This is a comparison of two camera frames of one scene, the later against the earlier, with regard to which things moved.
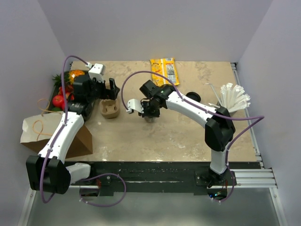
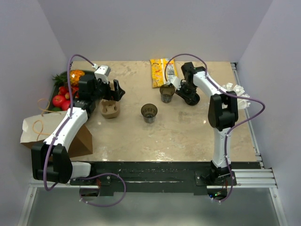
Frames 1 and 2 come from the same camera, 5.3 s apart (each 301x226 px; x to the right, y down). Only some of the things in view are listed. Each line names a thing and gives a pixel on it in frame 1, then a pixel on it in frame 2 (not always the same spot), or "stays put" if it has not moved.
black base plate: [116, 179] stays put
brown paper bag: [37, 130] stays put
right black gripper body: [150, 109] → [186, 90]
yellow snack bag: [166, 67] stays put
